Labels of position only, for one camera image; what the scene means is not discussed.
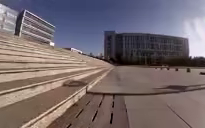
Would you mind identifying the low white building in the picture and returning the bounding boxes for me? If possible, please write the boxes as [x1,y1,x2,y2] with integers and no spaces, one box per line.
[63,47,84,55]

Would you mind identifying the grey stone paved plaza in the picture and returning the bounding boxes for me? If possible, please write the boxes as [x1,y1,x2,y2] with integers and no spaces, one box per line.
[86,65,205,128]

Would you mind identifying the slotted drain grate strip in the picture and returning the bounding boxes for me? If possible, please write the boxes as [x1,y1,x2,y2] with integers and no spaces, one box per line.
[46,93,130,128]

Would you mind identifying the large dark curved building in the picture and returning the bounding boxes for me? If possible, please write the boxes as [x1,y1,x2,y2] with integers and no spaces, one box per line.
[103,30,190,66]

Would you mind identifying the wide pale stone steps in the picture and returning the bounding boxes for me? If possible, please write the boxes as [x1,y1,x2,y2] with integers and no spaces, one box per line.
[0,31,115,128]

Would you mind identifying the row of dark bollards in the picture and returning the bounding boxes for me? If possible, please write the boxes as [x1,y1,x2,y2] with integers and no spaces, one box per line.
[155,65,192,73]

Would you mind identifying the white banded building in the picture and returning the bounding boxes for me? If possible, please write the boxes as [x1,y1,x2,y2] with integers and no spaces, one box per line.
[15,8,57,47]

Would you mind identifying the row of dark trees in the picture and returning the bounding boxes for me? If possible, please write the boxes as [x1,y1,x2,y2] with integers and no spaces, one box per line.
[113,55,205,68]

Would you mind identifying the glass fronted building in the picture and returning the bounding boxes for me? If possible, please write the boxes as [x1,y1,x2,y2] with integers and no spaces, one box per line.
[0,0,20,36]

